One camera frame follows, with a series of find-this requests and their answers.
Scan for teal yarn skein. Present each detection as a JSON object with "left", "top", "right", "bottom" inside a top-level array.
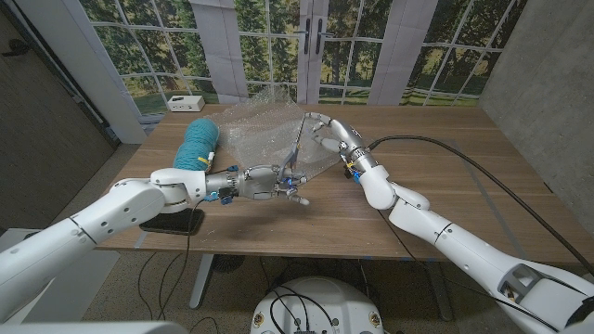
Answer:
[{"left": 172, "top": 118, "right": 221, "bottom": 172}]

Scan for printed garden window backdrop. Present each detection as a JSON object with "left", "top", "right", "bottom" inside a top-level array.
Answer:
[{"left": 78, "top": 0, "right": 530, "bottom": 117}]

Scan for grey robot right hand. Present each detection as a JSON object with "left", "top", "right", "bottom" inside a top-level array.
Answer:
[{"left": 303, "top": 111, "right": 381, "bottom": 177}]

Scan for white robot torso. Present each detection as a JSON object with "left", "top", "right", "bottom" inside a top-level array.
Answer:
[{"left": 250, "top": 276, "right": 385, "bottom": 334}]

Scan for thin braided right arm cable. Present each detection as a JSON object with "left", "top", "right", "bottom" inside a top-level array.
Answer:
[{"left": 376, "top": 209, "right": 562, "bottom": 333}]

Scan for black ribbed round base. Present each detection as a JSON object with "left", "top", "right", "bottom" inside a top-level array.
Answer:
[{"left": 213, "top": 253, "right": 246, "bottom": 275}]

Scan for clear bubble wrap sheet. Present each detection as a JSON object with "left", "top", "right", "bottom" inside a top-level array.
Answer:
[{"left": 203, "top": 87, "right": 354, "bottom": 181}]

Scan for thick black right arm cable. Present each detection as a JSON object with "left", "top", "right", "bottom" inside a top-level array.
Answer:
[{"left": 368, "top": 134, "right": 594, "bottom": 277}]

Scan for grey orange handled scissors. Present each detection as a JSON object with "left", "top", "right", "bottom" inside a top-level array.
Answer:
[{"left": 277, "top": 113, "right": 308, "bottom": 186}]

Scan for thin braided left arm cable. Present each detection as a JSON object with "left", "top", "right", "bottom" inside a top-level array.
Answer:
[{"left": 157, "top": 198, "right": 208, "bottom": 321}]

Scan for black smartphone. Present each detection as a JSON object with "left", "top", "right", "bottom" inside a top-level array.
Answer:
[{"left": 138, "top": 207, "right": 205, "bottom": 237}]

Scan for white table leg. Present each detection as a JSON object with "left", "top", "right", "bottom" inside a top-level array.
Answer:
[{"left": 188, "top": 253, "right": 215, "bottom": 311}]

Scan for grey table leg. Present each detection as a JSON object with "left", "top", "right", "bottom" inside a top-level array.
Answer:
[{"left": 424, "top": 261, "right": 455, "bottom": 322}]

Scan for dark wood door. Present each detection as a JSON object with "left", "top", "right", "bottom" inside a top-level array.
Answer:
[{"left": 0, "top": 8, "right": 117, "bottom": 231}]

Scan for white power strip box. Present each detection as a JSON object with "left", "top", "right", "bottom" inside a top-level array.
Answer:
[{"left": 166, "top": 95, "right": 206, "bottom": 113}]

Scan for thin black floor cable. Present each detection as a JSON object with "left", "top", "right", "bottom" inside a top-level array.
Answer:
[{"left": 157, "top": 253, "right": 184, "bottom": 321}]

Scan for black torso cable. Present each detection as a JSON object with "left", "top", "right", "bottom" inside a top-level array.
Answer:
[{"left": 270, "top": 285, "right": 336, "bottom": 333}]

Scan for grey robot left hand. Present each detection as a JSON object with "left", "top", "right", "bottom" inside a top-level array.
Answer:
[{"left": 205, "top": 164, "right": 311, "bottom": 207}]

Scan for thin braided arm cable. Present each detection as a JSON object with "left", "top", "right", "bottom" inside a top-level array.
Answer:
[
  {"left": 157, "top": 198, "right": 208, "bottom": 321},
  {"left": 376, "top": 209, "right": 562, "bottom": 333}
]

